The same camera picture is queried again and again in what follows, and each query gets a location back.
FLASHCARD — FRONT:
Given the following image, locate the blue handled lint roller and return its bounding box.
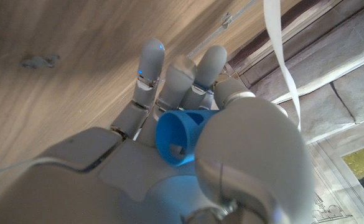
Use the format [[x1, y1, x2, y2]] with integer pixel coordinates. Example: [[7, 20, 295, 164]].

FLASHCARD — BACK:
[[155, 109, 220, 167]]

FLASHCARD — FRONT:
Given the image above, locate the white lint roller sheet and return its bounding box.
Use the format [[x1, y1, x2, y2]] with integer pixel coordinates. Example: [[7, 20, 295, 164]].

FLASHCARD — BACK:
[[263, 0, 302, 131]]

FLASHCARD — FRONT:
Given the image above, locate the wooden table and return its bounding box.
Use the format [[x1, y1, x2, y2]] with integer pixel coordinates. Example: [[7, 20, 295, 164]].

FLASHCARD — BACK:
[[0, 0, 301, 200]]

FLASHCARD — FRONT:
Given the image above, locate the printed living room backdrop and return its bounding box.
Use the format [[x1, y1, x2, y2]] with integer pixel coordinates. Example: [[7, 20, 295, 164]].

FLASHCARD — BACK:
[[225, 0, 364, 224]]

